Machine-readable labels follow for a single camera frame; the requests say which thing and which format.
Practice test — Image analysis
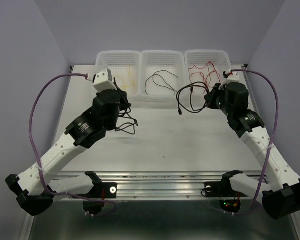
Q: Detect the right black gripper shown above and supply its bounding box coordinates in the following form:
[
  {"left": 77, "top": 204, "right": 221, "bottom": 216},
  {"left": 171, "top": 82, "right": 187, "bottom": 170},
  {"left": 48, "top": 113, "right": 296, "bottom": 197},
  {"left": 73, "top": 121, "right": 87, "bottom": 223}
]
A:
[{"left": 204, "top": 82, "right": 234, "bottom": 117}]

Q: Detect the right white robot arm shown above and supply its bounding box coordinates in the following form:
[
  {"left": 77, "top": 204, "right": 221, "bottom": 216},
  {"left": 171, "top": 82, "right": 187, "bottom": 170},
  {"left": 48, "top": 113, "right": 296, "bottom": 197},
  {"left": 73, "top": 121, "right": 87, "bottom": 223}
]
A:
[{"left": 204, "top": 82, "right": 300, "bottom": 220}]

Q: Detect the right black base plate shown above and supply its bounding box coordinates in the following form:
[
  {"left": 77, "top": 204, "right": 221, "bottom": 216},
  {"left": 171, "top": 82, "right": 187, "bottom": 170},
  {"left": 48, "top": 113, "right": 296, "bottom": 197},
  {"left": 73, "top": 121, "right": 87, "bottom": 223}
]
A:
[{"left": 201, "top": 181, "right": 232, "bottom": 198}]

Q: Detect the red thin wire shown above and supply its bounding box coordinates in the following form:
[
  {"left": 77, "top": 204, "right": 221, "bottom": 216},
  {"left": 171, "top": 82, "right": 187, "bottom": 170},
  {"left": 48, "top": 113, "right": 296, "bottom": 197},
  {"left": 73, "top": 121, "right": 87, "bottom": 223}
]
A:
[{"left": 188, "top": 61, "right": 221, "bottom": 88}]

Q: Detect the right white plastic basket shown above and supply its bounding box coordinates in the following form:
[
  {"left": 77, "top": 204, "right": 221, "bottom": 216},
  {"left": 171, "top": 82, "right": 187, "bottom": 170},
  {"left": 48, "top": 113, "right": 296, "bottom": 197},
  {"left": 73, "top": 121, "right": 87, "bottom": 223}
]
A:
[{"left": 181, "top": 49, "right": 232, "bottom": 101}]

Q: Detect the white plastic basket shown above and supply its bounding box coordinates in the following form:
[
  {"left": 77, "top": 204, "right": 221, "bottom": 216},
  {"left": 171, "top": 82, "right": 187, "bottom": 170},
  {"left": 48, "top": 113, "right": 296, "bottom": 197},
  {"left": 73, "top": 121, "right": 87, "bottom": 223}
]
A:
[
  {"left": 181, "top": 49, "right": 232, "bottom": 101},
  {"left": 94, "top": 50, "right": 141, "bottom": 102},
  {"left": 139, "top": 50, "right": 187, "bottom": 102}
]

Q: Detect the middle white plastic basket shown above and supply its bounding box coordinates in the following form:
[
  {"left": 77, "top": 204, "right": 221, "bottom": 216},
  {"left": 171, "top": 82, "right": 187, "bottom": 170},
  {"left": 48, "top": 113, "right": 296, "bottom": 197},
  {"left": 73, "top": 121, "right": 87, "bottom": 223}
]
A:
[{"left": 139, "top": 50, "right": 187, "bottom": 102}]

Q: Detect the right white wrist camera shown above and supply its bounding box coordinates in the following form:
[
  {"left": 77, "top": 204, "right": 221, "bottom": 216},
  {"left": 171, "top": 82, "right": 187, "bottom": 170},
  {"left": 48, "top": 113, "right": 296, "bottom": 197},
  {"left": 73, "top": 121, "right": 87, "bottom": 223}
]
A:
[{"left": 218, "top": 69, "right": 240, "bottom": 90}]

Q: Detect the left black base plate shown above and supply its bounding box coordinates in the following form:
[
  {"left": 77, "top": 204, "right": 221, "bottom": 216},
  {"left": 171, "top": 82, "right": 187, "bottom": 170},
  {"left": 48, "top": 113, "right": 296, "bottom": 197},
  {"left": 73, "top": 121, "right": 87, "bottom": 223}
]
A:
[{"left": 76, "top": 182, "right": 118, "bottom": 200}]

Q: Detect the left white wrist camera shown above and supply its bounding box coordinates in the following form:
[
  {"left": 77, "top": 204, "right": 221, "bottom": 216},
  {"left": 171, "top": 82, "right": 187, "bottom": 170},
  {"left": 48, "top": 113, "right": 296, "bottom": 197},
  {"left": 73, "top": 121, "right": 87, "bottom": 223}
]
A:
[{"left": 92, "top": 68, "right": 117, "bottom": 93}]

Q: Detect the thick black cable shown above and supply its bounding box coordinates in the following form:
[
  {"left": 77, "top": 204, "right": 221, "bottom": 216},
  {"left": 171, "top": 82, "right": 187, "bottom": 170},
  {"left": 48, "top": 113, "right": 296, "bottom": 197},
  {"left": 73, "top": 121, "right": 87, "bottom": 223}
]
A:
[
  {"left": 176, "top": 82, "right": 212, "bottom": 116},
  {"left": 113, "top": 84, "right": 140, "bottom": 136}
]

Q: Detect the yellow orange wire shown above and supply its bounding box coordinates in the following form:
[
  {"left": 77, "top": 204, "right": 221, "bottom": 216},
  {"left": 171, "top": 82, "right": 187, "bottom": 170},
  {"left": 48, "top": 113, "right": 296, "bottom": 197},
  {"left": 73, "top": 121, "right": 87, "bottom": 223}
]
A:
[{"left": 113, "top": 65, "right": 137, "bottom": 92}]

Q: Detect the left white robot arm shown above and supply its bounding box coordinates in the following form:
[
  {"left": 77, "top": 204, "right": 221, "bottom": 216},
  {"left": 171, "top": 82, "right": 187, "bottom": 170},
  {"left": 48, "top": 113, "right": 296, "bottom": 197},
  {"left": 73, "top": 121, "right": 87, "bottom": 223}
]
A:
[{"left": 5, "top": 89, "right": 131, "bottom": 216}]

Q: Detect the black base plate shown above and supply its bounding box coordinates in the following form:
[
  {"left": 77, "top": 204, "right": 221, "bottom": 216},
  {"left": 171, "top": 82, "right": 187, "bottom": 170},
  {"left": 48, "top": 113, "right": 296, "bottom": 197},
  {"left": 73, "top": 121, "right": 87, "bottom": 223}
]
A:
[
  {"left": 76, "top": 182, "right": 118, "bottom": 200},
  {"left": 201, "top": 181, "right": 232, "bottom": 198}
]

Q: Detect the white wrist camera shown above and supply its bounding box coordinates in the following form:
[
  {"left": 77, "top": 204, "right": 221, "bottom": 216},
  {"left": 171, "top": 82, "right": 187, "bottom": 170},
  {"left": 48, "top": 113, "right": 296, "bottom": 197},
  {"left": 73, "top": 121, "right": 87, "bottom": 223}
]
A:
[
  {"left": 92, "top": 68, "right": 117, "bottom": 93},
  {"left": 218, "top": 69, "right": 240, "bottom": 90}
]

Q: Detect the left white plastic basket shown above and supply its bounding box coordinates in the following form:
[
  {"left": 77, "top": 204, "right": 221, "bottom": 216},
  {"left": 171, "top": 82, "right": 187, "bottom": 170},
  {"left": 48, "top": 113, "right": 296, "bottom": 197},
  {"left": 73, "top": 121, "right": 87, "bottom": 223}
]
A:
[{"left": 94, "top": 50, "right": 141, "bottom": 102}]

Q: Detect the thin black wire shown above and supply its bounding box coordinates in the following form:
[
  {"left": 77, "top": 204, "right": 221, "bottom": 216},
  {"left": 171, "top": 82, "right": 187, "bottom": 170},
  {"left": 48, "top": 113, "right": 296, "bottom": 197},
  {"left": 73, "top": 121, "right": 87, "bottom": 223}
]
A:
[{"left": 144, "top": 71, "right": 180, "bottom": 96}]

